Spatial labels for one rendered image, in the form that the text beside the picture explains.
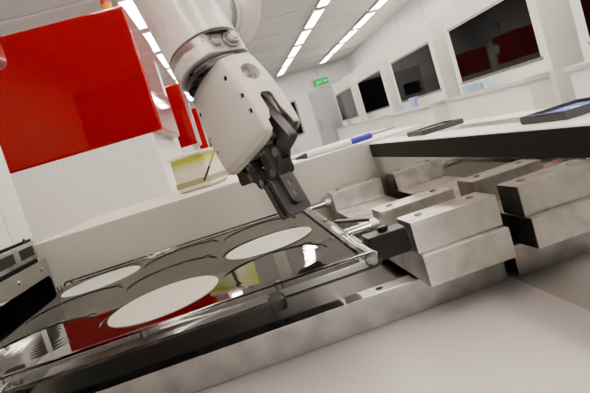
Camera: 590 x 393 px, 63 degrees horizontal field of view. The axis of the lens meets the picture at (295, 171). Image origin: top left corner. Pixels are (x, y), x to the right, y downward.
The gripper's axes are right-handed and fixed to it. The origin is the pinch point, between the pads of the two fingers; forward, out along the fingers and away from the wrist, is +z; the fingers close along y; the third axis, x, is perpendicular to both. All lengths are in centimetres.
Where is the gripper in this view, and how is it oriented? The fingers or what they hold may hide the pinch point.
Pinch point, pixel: (287, 196)
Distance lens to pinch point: 50.2
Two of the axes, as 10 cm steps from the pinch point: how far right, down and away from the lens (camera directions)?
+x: -7.0, 2.6, -6.6
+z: 5.0, 8.5, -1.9
